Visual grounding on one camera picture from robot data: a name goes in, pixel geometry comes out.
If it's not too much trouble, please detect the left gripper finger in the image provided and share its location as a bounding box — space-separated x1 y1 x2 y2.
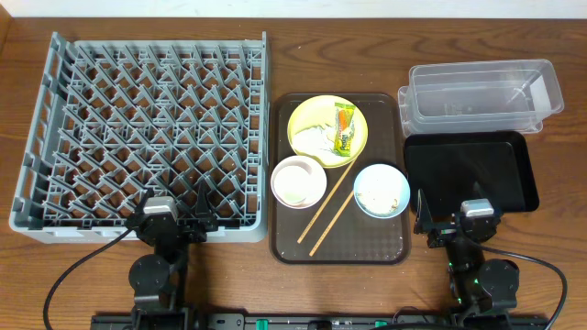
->
194 181 211 220
135 188 154 213

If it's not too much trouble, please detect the light blue bowl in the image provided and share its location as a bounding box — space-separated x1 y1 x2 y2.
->
353 164 411 219

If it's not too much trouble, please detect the white bowl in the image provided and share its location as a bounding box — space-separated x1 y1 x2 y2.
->
271 156 327 209

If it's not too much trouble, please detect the yellow green snack wrapper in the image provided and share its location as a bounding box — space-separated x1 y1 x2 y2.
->
334 103 356 157

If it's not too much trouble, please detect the light green cup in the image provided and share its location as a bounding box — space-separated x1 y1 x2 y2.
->
274 165 310 205

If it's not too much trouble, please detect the white tissue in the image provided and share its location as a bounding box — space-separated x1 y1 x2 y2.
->
292 126 335 154

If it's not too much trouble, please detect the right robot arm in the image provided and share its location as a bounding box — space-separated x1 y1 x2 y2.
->
414 190 519 329

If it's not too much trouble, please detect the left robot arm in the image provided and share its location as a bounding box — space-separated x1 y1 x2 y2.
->
125 183 218 330

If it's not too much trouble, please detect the black waste tray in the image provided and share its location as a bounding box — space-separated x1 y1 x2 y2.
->
404 131 539 216

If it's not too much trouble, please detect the grey plastic dishwasher rack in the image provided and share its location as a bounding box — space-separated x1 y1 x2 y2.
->
8 34 271 244

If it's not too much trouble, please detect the dark brown serving tray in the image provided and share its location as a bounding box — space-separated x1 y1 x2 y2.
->
269 93 411 265

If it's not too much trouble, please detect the lower wooden chopstick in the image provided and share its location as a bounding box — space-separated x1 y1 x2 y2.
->
309 191 354 257

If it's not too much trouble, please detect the wooden chopstick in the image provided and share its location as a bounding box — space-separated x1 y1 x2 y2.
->
297 159 357 244
309 191 354 257

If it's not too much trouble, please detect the clear plastic bin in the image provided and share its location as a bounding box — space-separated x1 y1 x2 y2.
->
397 59 564 137

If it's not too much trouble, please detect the upper wooden chopstick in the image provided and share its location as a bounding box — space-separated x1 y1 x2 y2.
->
297 159 357 244

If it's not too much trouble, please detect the yellow round plate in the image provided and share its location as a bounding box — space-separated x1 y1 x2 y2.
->
287 95 369 168

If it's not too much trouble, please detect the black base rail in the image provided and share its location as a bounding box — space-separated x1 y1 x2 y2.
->
90 313 548 330

